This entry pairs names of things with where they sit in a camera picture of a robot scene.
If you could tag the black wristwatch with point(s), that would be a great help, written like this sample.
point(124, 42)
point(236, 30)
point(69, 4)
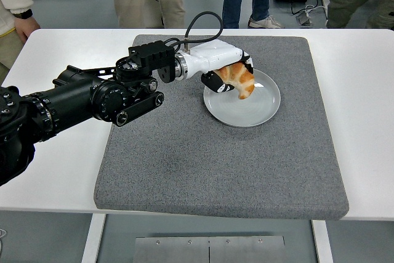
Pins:
point(24, 14)

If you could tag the golden croissant bread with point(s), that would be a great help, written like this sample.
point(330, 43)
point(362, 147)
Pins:
point(243, 81)

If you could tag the pale grey round plate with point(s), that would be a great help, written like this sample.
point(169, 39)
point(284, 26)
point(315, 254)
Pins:
point(252, 110)

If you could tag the grey power adapter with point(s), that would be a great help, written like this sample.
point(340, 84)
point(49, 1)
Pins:
point(304, 18)

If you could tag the person's hand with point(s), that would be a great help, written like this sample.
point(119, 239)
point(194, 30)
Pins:
point(27, 27)

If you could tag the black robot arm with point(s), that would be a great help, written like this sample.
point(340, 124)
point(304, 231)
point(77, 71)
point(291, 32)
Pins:
point(70, 96)

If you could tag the grey metal plate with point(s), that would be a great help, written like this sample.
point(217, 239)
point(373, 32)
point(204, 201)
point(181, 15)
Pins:
point(184, 252)

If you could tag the white table leg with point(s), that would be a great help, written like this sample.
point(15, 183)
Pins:
point(322, 241)
point(92, 238)

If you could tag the grey felt mat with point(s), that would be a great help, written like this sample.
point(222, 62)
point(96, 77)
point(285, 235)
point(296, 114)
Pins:
point(215, 167)

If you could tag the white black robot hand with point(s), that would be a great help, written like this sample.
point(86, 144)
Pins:
point(212, 55)

